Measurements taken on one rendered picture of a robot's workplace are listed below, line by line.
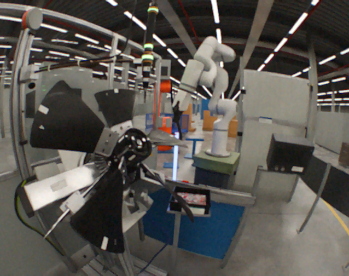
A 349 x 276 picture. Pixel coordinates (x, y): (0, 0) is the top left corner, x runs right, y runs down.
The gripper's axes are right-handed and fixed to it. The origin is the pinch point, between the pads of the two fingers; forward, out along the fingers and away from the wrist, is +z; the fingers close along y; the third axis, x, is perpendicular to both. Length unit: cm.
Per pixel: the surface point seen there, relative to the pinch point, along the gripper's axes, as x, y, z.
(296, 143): 64, -7, -14
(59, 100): -16, 54, -3
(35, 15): -74, 64, -41
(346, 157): 516, -430, -69
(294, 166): 71, -10, -3
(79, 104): -13.0, 47.9, -2.7
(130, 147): 3.5, 37.6, 5.9
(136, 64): -12.9, 26.8, -19.7
